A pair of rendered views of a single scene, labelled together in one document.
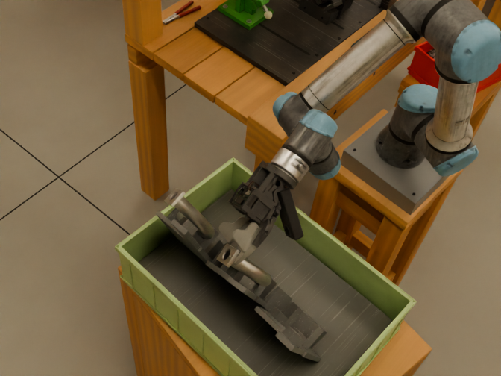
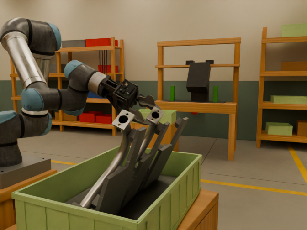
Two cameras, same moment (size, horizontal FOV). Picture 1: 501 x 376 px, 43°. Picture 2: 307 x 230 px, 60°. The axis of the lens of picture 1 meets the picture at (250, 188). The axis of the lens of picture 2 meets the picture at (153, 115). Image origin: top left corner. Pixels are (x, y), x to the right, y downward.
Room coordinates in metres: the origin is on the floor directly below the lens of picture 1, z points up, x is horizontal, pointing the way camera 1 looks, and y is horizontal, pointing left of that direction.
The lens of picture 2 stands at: (0.90, 0.87, 1.29)
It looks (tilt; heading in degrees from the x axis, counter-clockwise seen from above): 8 degrees down; 256
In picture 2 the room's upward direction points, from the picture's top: straight up
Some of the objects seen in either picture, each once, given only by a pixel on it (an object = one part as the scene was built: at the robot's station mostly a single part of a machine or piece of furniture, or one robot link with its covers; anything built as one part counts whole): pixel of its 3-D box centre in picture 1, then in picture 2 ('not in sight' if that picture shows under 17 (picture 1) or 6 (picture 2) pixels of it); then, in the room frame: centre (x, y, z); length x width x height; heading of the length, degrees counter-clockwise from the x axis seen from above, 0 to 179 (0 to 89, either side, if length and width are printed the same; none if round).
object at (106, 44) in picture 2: not in sight; (65, 86); (1.44, -6.12, 1.10); 3.01 x 0.55 x 2.20; 146
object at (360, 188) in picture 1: (393, 165); (5, 179); (1.28, -0.43, 0.83); 0.32 x 0.32 x 0.04; 52
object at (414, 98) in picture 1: (418, 112); (4, 126); (1.27, -0.43, 1.08); 0.13 x 0.12 x 0.14; 32
